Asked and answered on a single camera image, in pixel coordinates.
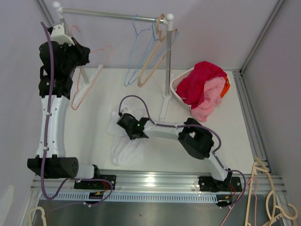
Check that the pink t shirt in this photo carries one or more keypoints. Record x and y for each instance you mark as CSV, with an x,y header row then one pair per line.
x,y
212,97

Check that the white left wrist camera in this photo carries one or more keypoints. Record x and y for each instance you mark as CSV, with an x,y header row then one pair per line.
x,y
57,34

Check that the pale pink tank top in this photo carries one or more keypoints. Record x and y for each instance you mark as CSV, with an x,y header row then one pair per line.
x,y
124,151

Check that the white left rack foot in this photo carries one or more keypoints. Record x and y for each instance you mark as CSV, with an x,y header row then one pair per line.
x,y
83,91

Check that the beige plastic hanger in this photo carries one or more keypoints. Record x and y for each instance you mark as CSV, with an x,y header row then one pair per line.
x,y
158,53

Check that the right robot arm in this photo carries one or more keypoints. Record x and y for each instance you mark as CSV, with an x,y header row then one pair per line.
x,y
196,139

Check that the magenta t shirt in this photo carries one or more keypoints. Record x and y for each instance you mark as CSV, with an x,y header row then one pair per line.
x,y
205,71

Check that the white rack base foot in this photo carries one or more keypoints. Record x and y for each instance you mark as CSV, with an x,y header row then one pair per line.
x,y
164,107

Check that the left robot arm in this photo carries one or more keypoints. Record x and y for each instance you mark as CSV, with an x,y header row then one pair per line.
x,y
59,64

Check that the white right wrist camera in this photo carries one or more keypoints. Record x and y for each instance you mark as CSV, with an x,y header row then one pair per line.
x,y
125,110

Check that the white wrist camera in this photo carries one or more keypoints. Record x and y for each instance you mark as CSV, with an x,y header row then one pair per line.
x,y
57,34
125,110

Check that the silver rack upright pole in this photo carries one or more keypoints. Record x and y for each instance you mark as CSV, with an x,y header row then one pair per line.
x,y
169,27

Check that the beige hangers pile right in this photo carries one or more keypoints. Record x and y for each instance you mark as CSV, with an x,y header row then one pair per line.
x,y
274,211

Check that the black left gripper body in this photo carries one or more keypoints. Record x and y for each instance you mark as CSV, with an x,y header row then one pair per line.
x,y
74,56

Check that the white perforated plastic basket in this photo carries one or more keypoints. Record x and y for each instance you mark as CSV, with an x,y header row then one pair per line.
x,y
184,91

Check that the aluminium mounting rail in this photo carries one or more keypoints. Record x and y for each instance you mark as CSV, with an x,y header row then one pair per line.
x,y
158,182

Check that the white slotted cable duct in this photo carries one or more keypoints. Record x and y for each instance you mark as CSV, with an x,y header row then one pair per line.
x,y
136,197

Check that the silver clothes rack rail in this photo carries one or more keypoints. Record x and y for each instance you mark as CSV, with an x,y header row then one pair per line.
x,y
81,12

